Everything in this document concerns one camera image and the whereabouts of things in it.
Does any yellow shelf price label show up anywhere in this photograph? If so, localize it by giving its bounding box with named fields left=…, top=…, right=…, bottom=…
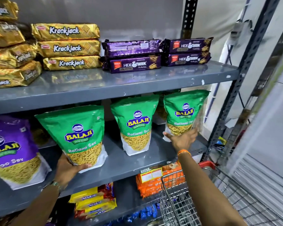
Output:
left=139, top=167, right=163, bottom=183

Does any person's right hand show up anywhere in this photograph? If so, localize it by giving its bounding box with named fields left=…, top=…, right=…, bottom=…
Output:
left=163, top=128, right=199, bottom=152

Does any yellow red biscuit packet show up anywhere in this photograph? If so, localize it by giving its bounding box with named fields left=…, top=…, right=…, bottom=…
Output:
left=69, top=183, right=115, bottom=204
left=74, top=205, right=117, bottom=220
left=75, top=198, right=117, bottom=212

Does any wire shopping cart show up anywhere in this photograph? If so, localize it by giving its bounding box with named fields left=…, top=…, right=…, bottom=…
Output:
left=160, top=160, right=283, bottom=226

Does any grey metal shelf rack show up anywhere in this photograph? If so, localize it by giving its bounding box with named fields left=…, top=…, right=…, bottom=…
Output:
left=0, top=0, right=281, bottom=226

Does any person's right forearm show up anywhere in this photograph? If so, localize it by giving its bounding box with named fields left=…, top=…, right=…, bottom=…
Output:
left=178, top=151, right=247, bottom=226

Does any person's left hand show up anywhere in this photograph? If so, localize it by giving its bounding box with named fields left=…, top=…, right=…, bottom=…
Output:
left=54, top=153, right=92, bottom=187

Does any purple snack bag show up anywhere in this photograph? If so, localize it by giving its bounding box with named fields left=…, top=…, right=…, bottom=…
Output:
left=0, top=115, right=52, bottom=191

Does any person's left forearm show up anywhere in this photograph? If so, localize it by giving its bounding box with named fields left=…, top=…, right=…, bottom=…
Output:
left=9, top=183, right=62, bottom=226

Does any white electrical box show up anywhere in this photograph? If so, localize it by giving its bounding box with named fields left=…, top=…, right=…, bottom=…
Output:
left=228, top=20, right=248, bottom=45

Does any purple biscuit packet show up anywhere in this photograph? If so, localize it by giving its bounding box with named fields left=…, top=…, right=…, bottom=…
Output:
left=164, top=52, right=212, bottom=67
left=101, top=55, right=162, bottom=74
left=101, top=39, right=163, bottom=57
left=163, top=37, right=214, bottom=54

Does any stack of gold biscuit packets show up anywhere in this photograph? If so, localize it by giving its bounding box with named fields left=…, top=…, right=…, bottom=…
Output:
left=0, top=0, right=102, bottom=89

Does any green snack bag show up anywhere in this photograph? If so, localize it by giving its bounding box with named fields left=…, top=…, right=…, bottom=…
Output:
left=163, top=89, right=211, bottom=142
left=110, top=94, right=160, bottom=156
left=35, top=105, right=108, bottom=174
left=153, top=91, right=168, bottom=125

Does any black cable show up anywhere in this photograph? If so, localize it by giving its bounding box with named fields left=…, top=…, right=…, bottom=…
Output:
left=227, top=45, right=245, bottom=109

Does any pile of orange biscuit packets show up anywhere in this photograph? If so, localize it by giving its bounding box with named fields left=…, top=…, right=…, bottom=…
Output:
left=135, top=162, right=187, bottom=199

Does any beaded wrist bracelet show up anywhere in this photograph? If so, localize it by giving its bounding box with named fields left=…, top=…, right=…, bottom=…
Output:
left=41, top=181, right=62, bottom=194

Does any row of blue packets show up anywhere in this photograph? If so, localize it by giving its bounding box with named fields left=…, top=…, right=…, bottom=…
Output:
left=117, top=203, right=161, bottom=224

